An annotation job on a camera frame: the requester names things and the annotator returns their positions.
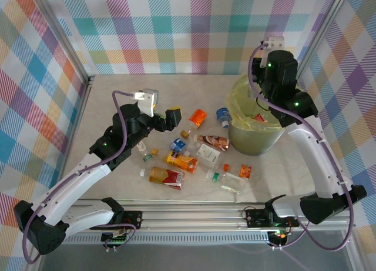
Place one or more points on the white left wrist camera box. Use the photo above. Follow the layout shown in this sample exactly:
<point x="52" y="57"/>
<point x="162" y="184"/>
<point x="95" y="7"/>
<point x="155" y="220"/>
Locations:
<point x="147" y="102"/>

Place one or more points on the green plastic bin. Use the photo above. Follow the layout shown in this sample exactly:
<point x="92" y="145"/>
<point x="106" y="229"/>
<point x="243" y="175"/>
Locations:
<point x="252" y="141"/>

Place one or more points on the orange label plastic bottle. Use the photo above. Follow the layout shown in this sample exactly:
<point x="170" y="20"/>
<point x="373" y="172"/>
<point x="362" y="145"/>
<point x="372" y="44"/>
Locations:
<point x="198" y="116"/>

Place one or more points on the clear bottle green cap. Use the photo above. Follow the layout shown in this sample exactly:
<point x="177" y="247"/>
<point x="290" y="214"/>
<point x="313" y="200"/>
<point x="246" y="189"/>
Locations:
<point x="147" y="158"/>

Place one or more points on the clear bottle green neck band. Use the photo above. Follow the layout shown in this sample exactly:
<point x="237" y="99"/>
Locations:
<point x="216" y="177"/>

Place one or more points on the white label clear bottle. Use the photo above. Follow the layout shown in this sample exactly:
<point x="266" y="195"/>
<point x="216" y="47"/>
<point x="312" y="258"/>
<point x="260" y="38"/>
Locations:
<point x="207" y="155"/>

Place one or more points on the brown bottle cap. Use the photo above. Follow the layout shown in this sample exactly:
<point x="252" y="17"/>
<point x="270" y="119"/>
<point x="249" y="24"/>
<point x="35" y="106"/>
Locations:
<point x="184" y="133"/>

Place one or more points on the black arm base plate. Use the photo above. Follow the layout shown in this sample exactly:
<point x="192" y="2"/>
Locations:
<point x="133" y="219"/>
<point x="255" y="219"/>

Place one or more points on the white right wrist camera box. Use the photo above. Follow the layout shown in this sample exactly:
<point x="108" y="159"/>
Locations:
<point x="274" y="43"/>

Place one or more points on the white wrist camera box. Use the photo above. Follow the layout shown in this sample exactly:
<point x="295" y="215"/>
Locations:
<point x="147" y="102"/>
<point x="274" y="43"/>

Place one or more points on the aluminium frame post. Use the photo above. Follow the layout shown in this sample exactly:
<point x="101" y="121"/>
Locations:
<point x="328" y="18"/>
<point x="62" y="33"/>

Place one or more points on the crushed blue label bottle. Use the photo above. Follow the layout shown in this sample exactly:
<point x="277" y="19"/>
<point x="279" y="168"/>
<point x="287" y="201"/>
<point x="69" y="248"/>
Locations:
<point x="222" y="113"/>

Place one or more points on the green terminal circuit board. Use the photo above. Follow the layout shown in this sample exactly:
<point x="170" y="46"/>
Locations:
<point x="117" y="240"/>

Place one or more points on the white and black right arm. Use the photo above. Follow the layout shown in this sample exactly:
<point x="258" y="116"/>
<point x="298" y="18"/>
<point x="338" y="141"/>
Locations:
<point x="317" y="153"/>

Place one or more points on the orange juice bottle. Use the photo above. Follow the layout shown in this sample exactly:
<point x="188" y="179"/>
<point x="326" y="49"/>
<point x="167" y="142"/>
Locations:
<point x="180" y="161"/>

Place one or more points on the clear bottle white cap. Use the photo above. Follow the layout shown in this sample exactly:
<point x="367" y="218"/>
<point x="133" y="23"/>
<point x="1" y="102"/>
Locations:
<point x="142" y="147"/>

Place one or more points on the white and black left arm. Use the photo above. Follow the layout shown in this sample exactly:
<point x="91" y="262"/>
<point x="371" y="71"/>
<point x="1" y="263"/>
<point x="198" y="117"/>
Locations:
<point x="73" y="182"/>

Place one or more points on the clear bottle orange label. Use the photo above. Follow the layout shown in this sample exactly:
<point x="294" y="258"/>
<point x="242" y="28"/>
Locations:
<point x="245" y="171"/>

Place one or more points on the aluminium front rail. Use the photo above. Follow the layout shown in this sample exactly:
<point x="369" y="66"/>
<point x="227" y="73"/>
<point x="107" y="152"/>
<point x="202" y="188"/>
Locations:
<point x="191" y="218"/>

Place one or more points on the aluminium side rail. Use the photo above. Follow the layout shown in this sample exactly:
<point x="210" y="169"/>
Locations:
<point x="83" y="106"/>

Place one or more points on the red and white bottle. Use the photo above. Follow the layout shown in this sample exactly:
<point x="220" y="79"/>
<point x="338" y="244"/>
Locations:
<point x="260" y="117"/>

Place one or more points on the brown coffee pouch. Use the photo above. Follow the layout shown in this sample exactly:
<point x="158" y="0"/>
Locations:
<point x="214" y="141"/>

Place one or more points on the orange bottle cap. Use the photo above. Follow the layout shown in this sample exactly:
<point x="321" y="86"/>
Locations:
<point x="154" y="151"/>

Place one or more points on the red yellow label tea bottle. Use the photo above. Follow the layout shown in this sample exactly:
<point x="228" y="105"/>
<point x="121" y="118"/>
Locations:
<point x="164" y="177"/>

